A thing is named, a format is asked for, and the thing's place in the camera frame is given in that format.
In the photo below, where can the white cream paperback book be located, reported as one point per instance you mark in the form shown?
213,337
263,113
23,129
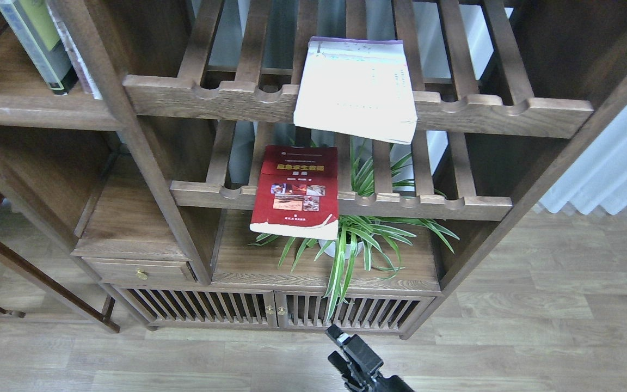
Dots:
357,87

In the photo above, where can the white standing book on shelf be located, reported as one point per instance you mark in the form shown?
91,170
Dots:
78,63

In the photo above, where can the dark wooden bookshelf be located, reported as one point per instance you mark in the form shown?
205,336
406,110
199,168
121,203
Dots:
160,175

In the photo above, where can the white curtain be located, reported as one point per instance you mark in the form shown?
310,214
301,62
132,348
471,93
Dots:
598,178

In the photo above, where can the red paperback book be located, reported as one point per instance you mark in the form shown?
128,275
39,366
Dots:
297,193

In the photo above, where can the green and black book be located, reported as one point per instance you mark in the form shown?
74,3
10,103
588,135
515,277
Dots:
35,29

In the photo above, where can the brass drawer knob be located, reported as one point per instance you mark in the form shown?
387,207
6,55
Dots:
141,274

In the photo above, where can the green spider plant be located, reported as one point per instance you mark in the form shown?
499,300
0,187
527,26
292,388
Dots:
360,234

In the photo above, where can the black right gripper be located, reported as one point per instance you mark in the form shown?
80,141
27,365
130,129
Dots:
361,370

